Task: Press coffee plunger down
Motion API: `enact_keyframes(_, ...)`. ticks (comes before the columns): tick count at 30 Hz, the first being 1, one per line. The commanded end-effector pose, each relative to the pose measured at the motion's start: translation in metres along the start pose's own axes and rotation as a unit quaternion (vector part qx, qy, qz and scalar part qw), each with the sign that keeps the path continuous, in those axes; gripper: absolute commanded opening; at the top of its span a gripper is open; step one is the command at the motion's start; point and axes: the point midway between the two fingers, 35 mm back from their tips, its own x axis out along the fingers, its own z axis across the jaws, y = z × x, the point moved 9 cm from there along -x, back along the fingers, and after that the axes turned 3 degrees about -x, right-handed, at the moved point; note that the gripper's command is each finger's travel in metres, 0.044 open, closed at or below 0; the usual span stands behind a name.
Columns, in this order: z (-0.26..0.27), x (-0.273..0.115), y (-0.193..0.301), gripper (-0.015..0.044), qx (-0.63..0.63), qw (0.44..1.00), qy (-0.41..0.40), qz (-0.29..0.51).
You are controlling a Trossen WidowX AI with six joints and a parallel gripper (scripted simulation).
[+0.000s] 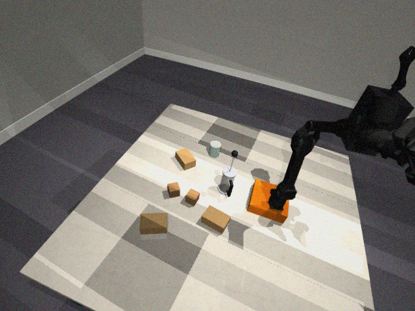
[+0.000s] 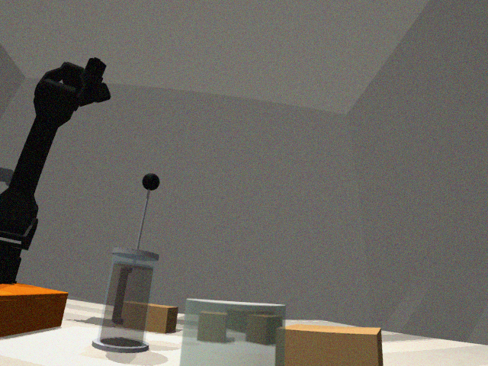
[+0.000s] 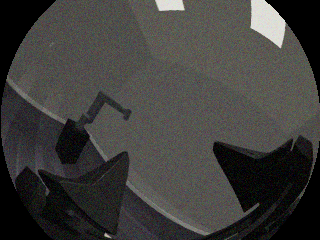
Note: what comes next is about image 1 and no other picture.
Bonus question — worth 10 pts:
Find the glass coffee press with plunger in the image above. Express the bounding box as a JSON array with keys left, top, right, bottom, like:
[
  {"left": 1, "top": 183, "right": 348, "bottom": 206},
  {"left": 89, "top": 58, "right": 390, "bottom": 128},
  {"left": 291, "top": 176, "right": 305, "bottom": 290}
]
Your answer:
[{"left": 218, "top": 150, "right": 238, "bottom": 197}]

